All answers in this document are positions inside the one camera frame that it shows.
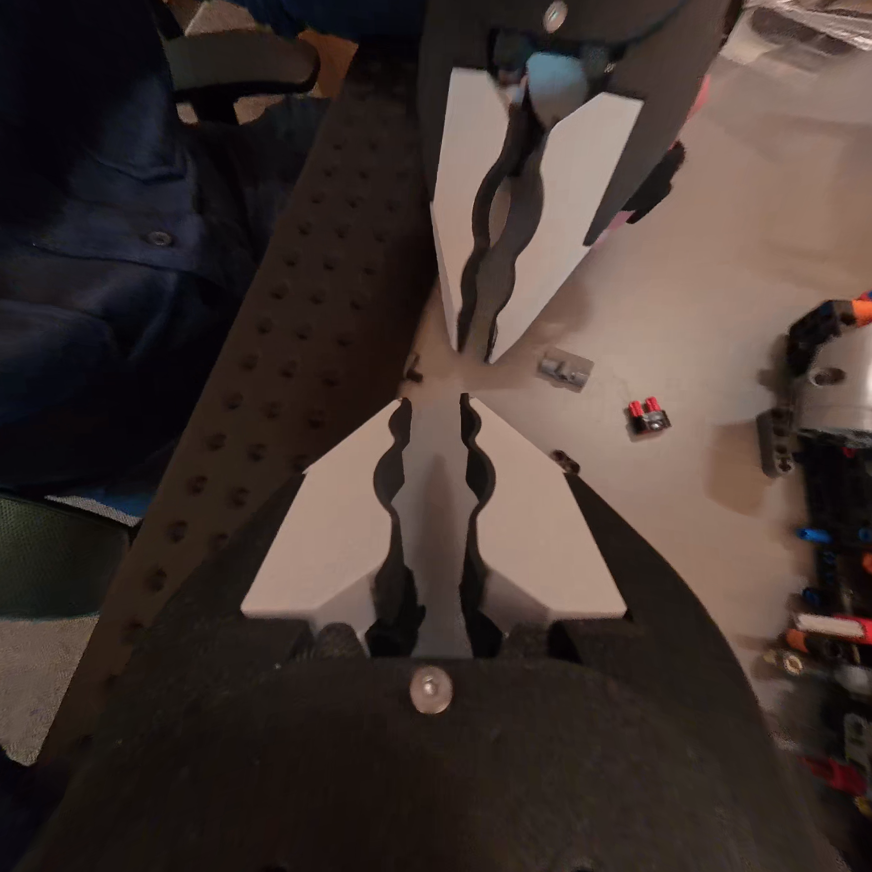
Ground green chair seat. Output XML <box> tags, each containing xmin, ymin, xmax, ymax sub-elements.
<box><xmin>0</xmin><ymin>494</ymin><xmax>134</xmax><ymax>621</ymax></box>

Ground black lego brick red pins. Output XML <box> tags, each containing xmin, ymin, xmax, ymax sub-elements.
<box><xmin>627</xmin><ymin>397</ymin><xmax>673</xmax><ymax>435</ymax></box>

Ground person's dark blue clothing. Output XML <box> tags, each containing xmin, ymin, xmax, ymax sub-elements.
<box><xmin>0</xmin><ymin>0</ymin><xmax>328</xmax><ymax>491</ymax></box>

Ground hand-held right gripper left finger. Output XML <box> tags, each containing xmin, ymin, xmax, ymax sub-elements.
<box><xmin>240</xmin><ymin>397</ymin><xmax>418</xmax><ymax>658</ymax></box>

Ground person's left hand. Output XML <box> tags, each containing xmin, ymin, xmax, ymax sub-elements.
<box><xmin>671</xmin><ymin>68</ymin><xmax>716</xmax><ymax>154</ymax></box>

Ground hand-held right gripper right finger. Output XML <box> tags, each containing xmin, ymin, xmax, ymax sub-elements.
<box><xmin>460</xmin><ymin>392</ymin><xmax>628</xmax><ymax>658</ymax></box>

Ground partly built lego car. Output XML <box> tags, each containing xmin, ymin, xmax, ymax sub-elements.
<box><xmin>755</xmin><ymin>292</ymin><xmax>872</xmax><ymax>818</ymax></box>

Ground black dimpled mat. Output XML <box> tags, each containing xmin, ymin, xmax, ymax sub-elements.
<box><xmin>41</xmin><ymin>51</ymin><xmax>444</xmax><ymax>764</ymax></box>

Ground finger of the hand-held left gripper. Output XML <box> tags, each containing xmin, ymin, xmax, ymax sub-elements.
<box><xmin>429</xmin><ymin>67</ymin><xmax>525</xmax><ymax>354</ymax></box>
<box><xmin>484</xmin><ymin>90</ymin><xmax>645</xmax><ymax>364</ymax></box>

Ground grey chair armrest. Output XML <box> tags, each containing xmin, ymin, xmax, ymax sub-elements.
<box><xmin>160</xmin><ymin>30</ymin><xmax>321</xmax><ymax>127</ymax></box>

